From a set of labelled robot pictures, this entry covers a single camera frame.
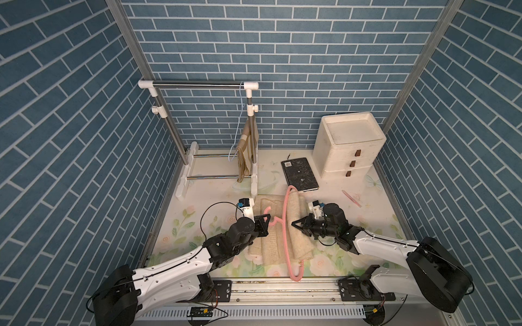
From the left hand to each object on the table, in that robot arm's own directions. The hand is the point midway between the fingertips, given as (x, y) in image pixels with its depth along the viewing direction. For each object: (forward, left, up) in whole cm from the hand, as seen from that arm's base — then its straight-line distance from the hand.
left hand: (276, 219), depth 76 cm
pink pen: (+17, -39, -14) cm, 45 cm away
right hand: (0, -7, -6) cm, 9 cm away
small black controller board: (-27, +27, -19) cm, 43 cm away
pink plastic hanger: (+2, -1, -5) cm, 6 cm away
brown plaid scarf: (+25, +14, +11) cm, 31 cm away
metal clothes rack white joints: (+32, +47, -12) cm, 58 cm away
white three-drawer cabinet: (+31, -32, +9) cm, 46 cm away
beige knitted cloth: (-8, +3, -13) cm, 15 cm away
